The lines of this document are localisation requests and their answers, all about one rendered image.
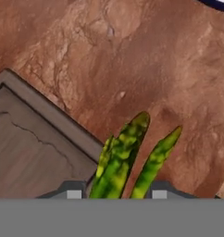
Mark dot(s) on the grey wooden tray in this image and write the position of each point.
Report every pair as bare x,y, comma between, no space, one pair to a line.
33,148

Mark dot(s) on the green asparagus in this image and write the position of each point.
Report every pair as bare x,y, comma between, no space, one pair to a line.
120,160

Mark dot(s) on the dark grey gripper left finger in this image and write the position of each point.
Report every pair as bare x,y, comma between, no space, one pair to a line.
70,189

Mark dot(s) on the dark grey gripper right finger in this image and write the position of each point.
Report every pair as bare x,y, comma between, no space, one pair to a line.
161,189

